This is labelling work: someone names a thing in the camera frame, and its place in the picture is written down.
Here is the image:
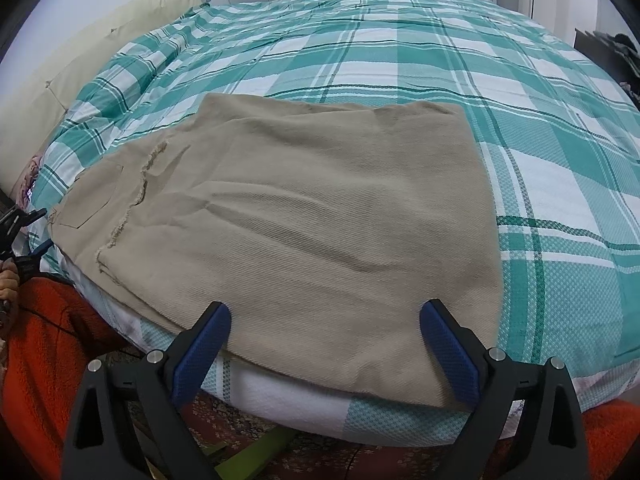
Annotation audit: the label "green white plaid blanket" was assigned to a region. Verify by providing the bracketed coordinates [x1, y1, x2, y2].
[22, 0, 640, 448]

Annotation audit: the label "dark clothes pile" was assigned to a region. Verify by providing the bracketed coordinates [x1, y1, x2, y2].
[595, 31, 640, 108]

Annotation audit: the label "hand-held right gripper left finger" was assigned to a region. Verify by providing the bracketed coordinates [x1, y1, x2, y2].
[61, 301, 232, 480]

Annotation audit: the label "cream pillow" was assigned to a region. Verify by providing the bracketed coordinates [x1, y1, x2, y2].
[0, 0, 202, 193]

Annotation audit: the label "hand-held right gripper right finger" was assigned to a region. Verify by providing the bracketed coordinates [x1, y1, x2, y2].
[419, 299, 587, 480]

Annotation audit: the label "person's left hand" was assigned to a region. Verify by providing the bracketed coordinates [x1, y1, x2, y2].
[0, 259, 22, 333]

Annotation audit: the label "pink floral cloth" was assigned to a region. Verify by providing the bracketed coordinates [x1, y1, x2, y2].
[17, 152, 48, 211]

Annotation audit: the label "patterned rug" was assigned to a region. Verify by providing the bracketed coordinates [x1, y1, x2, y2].
[100, 347, 506, 480]

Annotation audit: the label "khaki pants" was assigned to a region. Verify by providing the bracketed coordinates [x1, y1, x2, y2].
[47, 92, 506, 408]

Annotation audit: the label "dark wooden furniture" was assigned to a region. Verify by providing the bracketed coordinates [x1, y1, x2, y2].
[574, 27, 608, 68]

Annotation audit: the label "yellow-green strip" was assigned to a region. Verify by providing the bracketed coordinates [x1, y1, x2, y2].
[209, 427, 297, 477]

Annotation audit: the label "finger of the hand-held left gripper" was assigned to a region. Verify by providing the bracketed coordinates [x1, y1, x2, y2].
[0, 207, 47, 242]
[15, 240, 54, 275]

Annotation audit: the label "person's orange fleece clothing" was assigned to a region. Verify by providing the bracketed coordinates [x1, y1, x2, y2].
[0, 274, 640, 480]

